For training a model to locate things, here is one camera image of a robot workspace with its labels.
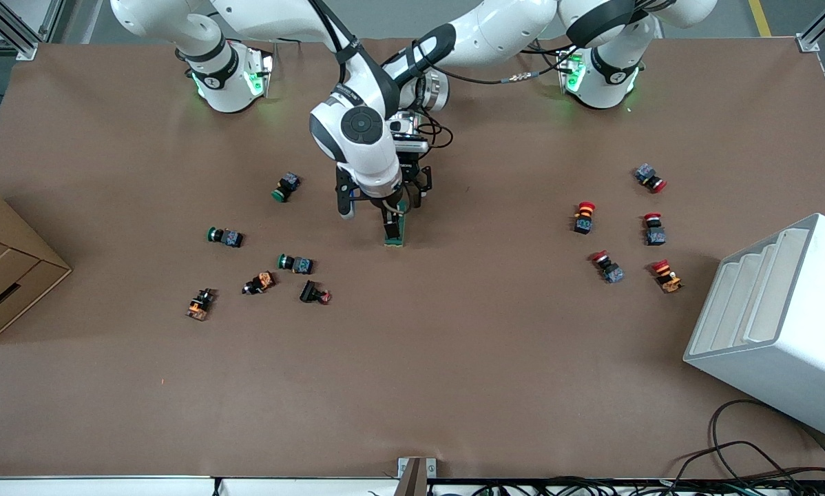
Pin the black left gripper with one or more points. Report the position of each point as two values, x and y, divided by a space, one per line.
412 180

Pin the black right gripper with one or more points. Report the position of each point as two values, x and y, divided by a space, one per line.
389 204

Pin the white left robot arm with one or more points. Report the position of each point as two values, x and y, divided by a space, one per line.
495 31

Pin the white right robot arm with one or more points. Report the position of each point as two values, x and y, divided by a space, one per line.
357 131

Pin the green push button blue block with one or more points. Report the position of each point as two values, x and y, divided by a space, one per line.
226 238
297 264
286 186

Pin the black push button red block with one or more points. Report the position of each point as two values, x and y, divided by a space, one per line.
312 293

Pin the black push button orange block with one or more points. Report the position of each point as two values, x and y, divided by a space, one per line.
259 282
200 304

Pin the red mushroom button orange block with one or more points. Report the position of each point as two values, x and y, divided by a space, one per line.
584 218
667 276

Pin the red mushroom button blue block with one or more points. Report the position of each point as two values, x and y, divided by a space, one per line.
654 230
649 177
608 267

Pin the brown cardboard drawer box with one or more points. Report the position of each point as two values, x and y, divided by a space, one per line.
6 269

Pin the white slotted sorting rack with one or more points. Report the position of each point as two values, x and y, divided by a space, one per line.
784 344

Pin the metal table edge bracket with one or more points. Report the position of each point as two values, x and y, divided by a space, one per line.
412 475

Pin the aluminium frame post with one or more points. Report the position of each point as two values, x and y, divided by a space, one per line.
808 43
27 49

